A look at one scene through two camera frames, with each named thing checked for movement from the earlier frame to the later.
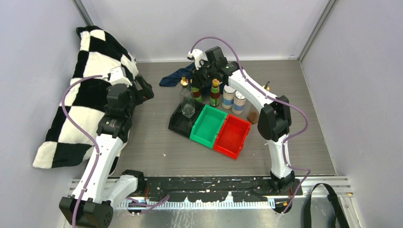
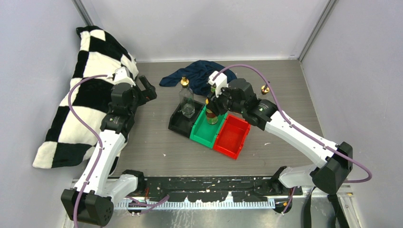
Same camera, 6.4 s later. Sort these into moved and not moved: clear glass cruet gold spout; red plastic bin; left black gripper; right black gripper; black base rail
Moved: right black gripper
Not moved: clear glass cruet gold spout; left black gripper; black base rail; red plastic bin
